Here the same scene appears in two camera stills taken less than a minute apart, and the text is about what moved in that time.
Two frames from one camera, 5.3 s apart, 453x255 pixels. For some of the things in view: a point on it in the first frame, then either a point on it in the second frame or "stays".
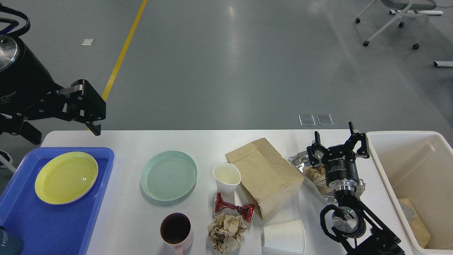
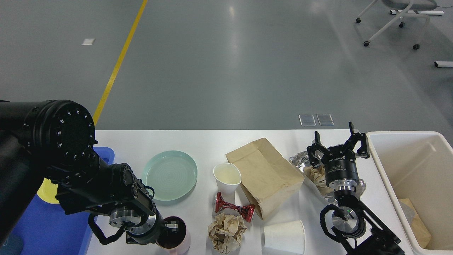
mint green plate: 168,175 stays
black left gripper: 26,83 → 175,232
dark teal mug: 10,243 stays
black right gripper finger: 317,146 stays
